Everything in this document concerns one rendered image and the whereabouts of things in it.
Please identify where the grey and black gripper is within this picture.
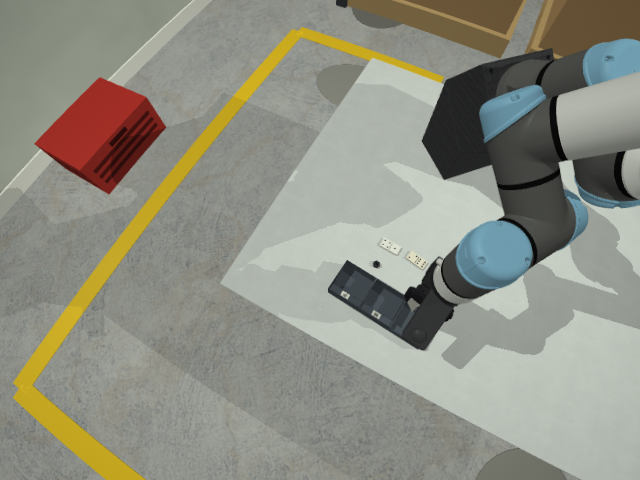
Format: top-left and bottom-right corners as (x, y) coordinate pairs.
(404, 257), (459, 322)

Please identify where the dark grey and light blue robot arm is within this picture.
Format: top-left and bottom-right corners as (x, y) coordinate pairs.
(402, 39), (640, 351)

